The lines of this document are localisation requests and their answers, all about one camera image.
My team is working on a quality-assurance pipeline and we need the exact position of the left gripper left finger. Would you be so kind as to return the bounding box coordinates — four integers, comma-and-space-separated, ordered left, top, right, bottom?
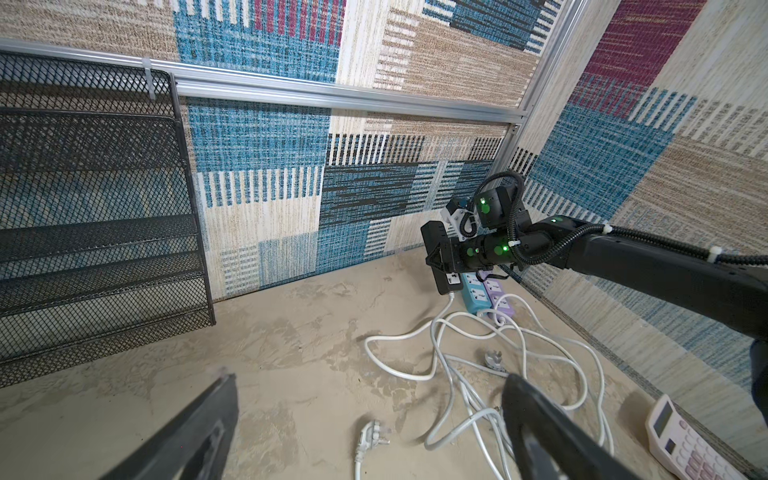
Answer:
102, 373, 239, 479

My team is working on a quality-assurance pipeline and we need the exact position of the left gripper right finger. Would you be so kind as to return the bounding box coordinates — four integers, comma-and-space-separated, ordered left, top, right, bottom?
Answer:
502, 374, 637, 479

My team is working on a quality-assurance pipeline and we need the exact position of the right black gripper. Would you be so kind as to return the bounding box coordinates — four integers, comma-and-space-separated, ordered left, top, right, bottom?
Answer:
451, 232, 515, 273

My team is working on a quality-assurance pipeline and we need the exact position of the teal power strip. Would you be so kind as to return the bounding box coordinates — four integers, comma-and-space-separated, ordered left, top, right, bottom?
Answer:
461, 273, 492, 314

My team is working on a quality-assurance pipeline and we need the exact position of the purple power strip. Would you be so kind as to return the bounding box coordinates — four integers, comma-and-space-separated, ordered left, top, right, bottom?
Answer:
478, 271, 515, 319

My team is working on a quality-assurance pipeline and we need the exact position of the grey cord of black strip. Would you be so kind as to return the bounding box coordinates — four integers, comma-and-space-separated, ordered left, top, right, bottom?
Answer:
363, 290, 607, 480

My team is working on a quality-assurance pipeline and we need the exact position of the black power strip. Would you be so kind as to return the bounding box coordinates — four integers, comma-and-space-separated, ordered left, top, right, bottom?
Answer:
420, 220, 463, 295

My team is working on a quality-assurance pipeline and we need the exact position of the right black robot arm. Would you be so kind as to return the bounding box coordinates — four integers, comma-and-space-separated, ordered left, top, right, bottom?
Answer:
422, 186, 767, 413

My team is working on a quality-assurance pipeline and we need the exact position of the pink white calculator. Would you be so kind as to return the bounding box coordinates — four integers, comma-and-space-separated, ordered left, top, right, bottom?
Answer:
645, 394, 745, 480

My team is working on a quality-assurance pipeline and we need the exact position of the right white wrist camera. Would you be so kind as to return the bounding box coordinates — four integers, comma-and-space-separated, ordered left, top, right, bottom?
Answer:
441, 197, 479, 241

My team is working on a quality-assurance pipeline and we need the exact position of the black wire shelf rack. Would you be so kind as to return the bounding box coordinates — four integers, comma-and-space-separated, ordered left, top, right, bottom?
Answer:
1, 52, 215, 387

